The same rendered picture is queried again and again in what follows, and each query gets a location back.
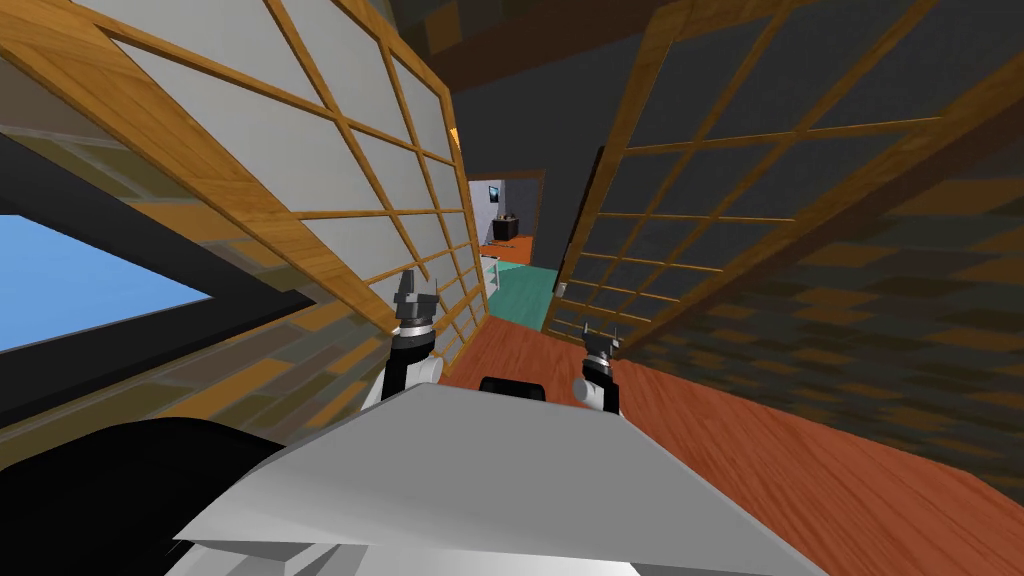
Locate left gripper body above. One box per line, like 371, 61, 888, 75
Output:
393, 291, 441, 326

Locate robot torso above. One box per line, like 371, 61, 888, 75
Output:
163, 374, 827, 576

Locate wooden lattice door dark panels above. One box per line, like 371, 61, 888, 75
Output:
541, 0, 1024, 355

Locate wooden lattice door white panels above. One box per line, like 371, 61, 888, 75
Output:
0, 0, 492, 379

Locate black framed window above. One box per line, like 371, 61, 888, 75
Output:
0, 131, 318, 430

